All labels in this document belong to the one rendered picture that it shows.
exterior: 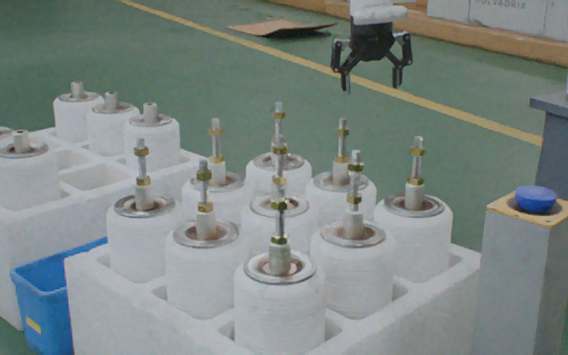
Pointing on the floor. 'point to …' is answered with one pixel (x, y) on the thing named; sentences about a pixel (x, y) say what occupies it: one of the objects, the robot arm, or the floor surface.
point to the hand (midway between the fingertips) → (371, 87)
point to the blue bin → (47, 300)
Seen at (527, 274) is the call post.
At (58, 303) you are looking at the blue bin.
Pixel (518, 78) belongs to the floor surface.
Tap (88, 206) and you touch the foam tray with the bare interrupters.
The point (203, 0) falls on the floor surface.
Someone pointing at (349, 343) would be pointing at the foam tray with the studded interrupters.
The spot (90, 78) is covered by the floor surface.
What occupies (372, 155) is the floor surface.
